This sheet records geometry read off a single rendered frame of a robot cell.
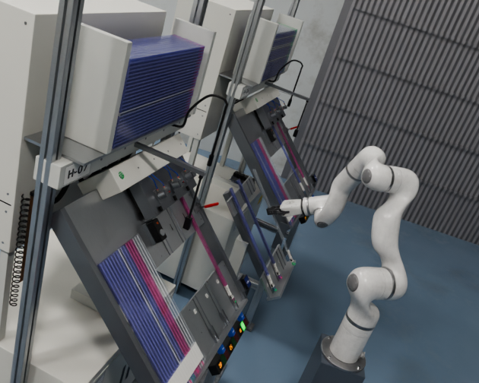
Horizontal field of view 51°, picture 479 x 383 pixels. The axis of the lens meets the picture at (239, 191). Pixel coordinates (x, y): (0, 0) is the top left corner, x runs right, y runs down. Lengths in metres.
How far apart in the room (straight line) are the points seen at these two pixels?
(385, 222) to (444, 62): 3.37
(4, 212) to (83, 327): 0.60
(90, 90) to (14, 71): 0.19
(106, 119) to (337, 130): 3.92
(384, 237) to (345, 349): 0.47
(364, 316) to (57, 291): 1.19
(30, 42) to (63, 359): 1.05
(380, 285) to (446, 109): 3.50
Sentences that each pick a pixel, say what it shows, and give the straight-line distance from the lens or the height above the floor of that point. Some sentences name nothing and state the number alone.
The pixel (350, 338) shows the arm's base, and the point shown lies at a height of 0.83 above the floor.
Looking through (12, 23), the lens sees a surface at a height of 1.68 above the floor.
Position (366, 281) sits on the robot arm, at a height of 1.10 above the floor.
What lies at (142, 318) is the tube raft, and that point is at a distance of 1.62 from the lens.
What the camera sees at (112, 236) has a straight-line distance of 1.62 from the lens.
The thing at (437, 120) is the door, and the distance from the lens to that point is 5.25.
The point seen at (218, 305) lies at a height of 0.78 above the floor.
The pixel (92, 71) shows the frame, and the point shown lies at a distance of 1.44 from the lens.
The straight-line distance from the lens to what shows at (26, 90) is 1.44.
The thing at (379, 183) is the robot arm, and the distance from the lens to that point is 1.87.
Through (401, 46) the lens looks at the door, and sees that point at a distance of 5.05.
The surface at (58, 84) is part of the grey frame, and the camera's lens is 1.32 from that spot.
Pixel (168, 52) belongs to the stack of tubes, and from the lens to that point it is 1.62.
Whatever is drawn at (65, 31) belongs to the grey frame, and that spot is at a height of 1.72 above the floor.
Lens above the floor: 2.01
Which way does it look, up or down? 25 degrees down
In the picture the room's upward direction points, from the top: 18 degrees clockwise
